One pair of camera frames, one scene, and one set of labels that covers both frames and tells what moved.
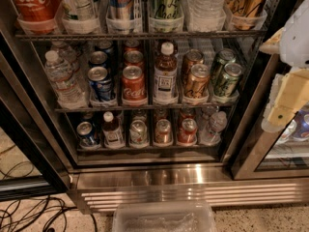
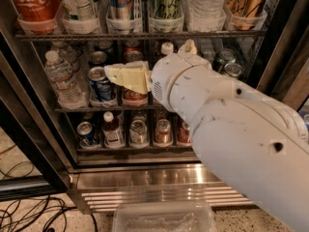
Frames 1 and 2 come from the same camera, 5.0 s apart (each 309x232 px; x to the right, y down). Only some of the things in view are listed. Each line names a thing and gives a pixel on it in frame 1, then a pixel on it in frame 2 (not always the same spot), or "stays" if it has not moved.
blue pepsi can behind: x=98 y=59 stays
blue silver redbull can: x=121 y=5 stays
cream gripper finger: x=272 y=44 → x=188 y=47
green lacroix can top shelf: x=166 y=2 stays
